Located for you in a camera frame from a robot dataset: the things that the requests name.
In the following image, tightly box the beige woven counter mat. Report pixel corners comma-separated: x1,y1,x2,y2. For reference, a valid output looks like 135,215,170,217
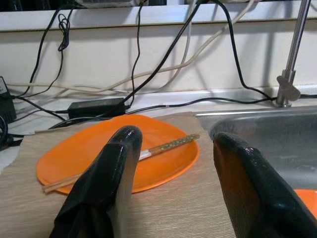
0,111,236,238

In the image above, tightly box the black cable along counter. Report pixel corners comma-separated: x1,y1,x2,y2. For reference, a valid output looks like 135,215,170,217
128,93,317,115

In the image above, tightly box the stainless steel sink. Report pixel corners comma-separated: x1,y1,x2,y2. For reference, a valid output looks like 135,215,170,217
194,105,317,196

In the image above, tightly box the small orange bowl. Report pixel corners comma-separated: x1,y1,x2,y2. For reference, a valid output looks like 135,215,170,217
293,188,317,218

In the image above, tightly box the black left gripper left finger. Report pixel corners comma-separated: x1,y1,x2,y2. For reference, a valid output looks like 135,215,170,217
49,125,144,238

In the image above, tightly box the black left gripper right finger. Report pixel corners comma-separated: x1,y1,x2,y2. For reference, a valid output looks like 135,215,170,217
212,131,317,238

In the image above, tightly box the thick black adapter cable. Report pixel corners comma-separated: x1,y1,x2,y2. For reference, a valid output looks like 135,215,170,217
122,0,205,105

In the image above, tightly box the chrome faucet stem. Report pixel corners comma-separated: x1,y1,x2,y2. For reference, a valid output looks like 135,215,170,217
273,0,312,108

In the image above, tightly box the grey white cable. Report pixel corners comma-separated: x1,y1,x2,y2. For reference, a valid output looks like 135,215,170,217
157,0,194,91

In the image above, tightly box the thin tangled black cable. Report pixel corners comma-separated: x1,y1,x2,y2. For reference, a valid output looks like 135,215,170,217
12,3,76,99

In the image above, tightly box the wooden chopstick patterned end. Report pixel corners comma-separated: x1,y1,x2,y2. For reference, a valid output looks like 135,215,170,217
43,135,201,194
41,133,200,191

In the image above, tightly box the large orange plate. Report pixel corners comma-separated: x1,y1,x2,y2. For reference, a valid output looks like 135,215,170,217
35,114,201,195

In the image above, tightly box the black power adapter brick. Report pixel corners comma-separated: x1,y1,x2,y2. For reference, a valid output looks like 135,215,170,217
67,97,131,119

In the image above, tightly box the black cable to faucet base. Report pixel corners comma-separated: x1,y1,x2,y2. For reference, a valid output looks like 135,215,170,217
215,0,278,101

